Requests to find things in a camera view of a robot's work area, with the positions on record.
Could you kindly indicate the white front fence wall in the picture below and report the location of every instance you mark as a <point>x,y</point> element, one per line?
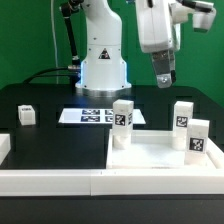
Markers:
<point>110,182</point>

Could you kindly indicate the white right fence wall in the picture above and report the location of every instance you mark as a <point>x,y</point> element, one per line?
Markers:
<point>215,154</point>

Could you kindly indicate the sheet of fiducial markers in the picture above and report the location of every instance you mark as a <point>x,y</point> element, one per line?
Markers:
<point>94,116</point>

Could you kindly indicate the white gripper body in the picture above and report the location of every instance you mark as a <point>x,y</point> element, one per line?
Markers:
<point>156,29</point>

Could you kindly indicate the white fence wall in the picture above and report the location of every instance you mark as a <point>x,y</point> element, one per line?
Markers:
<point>215,154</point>
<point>110,182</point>
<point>5,146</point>

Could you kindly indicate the white left fence wall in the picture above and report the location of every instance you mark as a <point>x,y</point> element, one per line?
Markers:
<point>5,146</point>

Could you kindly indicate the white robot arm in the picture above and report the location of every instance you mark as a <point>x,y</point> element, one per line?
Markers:
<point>103,72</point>

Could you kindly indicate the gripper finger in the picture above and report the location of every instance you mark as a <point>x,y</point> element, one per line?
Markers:
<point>164,68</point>

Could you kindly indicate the white square table top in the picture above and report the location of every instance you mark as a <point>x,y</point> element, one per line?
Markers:
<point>150,150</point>

